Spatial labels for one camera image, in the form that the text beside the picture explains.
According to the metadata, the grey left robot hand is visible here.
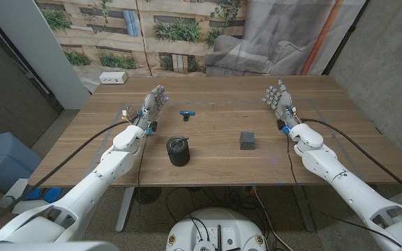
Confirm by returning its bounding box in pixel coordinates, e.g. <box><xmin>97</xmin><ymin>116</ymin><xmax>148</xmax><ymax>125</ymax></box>
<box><xmin>135</xmin><ymin>84</ymin><xmax>170</xmax><ymax>130</ymax></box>

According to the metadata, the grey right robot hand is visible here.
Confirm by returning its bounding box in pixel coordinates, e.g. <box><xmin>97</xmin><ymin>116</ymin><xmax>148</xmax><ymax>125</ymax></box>
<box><xmin>262</xmin><ymin>79</ymin><xmax>302</xmax><ymax>130</ymax></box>

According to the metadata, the black cylindrical speaker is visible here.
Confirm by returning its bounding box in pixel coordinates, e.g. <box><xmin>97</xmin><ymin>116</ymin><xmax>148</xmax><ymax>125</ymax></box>
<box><xmin>165</xmin><ymin>135</ymin><xmax>191</xmax><ymax>167</ymax></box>

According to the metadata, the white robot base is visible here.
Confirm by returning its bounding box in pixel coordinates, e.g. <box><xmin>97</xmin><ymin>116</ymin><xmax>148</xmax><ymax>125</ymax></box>
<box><xmin>165</xmin><ymin>207</ymin><xmax>268</xmax><ymax>251</ymax></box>

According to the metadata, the small gray box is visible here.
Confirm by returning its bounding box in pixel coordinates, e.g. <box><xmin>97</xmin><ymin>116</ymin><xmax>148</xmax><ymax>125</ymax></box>
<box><xmin>239</xmin><ymin>131</ymin><xmax>256</xmax><ymax>151</ymax></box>

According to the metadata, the blue and black clamp tool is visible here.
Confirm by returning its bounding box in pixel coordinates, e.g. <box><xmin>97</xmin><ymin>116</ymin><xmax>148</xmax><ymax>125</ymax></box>
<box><xmin>179</xmin><ymin>110</ymin><xmax>196</xmax><ymax>122</ymax></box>

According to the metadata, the white power strip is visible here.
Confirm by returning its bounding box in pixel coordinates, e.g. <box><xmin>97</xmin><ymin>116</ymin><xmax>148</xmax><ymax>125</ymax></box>
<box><xmin>98</xmin><ymin>71</ymin><xmax>129</xmax><ymax>85</ymax></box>

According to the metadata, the printed fabric backdrop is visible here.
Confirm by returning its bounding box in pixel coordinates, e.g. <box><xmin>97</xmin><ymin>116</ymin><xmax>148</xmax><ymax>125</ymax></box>
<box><xmin>34</xmin><ymin>0</ymin><xmax>369</xmax><ymax>94</ymax></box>

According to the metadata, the black backdrop stand pole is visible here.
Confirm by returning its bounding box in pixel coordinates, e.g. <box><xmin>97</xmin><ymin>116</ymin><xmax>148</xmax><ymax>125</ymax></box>
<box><xmin>321</xmin><ymin>0</ymin><xmax>371</xmax><ymax>76</ymax></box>

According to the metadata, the black round floor fan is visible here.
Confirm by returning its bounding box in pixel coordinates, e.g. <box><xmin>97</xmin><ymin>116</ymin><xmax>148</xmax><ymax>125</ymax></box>
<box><xmin>133</xmin><ymin>187</ymin><xmax>163</xmax><ymax>205</ymax></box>

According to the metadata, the white table leg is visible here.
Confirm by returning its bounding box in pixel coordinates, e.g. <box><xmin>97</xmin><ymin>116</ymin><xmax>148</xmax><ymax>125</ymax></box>
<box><xmin>115</xmin><ymin>187</ymin><xmax>135</xmax><ymax>234</ymax></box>

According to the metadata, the white pillar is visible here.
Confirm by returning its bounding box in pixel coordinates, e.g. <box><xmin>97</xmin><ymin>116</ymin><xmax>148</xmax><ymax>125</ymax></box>
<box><xmin>0</xmin><ymin>0</ymin><xmax>92</xmax><ymax>111</ymax></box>

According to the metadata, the blue flat item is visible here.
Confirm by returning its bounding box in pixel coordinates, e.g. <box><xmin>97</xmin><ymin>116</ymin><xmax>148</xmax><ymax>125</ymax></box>
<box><xmin>22</xmin><ymin>187</ymin><xmax>63</xmax><ymax>204</ymax></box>

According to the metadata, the blue upholstered chair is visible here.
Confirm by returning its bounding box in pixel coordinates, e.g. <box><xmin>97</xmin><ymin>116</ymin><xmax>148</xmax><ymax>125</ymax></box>
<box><xmin>0</xmin><ymin>131</ymin><xmax>43</xmax><ymax>195</ymax></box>

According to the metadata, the white robot torso edge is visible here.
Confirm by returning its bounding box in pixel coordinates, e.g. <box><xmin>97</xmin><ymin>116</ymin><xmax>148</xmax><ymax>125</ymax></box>
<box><xmin>0</xmin><ymin>241</ymin><xmax>120</xmax><ymax>251</ymax></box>

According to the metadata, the thin black left wrist cable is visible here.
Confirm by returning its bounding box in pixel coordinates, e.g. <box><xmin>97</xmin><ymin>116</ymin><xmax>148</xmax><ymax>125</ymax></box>
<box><xmin>137</xmin><ymin>134</ymin><xmax>149</xmax><ymax>213</ymax></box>

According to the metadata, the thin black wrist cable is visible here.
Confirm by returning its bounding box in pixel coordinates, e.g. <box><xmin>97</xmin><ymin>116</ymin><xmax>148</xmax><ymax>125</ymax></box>
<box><xmin>286</xmin><ymin>134</ymin><xmax>402</xmax><ymax>247</ymax></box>
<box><xmin>137</xmin><ymin>134</ymin><xmax>149</xmax><ymax>213</ymax></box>

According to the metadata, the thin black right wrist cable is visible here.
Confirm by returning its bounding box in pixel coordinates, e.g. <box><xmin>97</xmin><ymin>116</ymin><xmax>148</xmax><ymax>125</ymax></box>
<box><xmin>286</xmin><ymin>134</ymin><xmax>402</xmax><ymax>247</ymax></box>

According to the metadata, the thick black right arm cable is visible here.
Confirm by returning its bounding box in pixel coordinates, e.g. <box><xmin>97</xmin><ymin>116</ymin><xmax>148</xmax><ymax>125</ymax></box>
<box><xmin>300</xmin><ymin>118</ymin><xmax>402</xmax><ymax>201</ymax></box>

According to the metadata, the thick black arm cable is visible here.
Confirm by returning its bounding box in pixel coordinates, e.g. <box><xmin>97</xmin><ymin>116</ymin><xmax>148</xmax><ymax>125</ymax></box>
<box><xmin>300</xmin><ymin>118</ymin><xmax>402</xmax><ymax>201</ymax></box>
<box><xmin>0</xmin><ymin>120</ymin><xmax>134</xmax><ymax>234</ymax></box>

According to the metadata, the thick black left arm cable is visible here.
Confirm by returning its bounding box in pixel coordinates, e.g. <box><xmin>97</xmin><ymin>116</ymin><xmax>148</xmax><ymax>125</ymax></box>
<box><xmin>0</xmin><ymin>120</ymin><xmax>134</xmax><ymax>234</ymax></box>

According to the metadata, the white floor cable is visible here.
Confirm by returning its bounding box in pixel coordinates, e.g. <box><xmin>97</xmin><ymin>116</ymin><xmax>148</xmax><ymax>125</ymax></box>
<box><xmin>252</xmin><ymin>186</ymin><xmax>285</xmax><ymax>251</ymax></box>

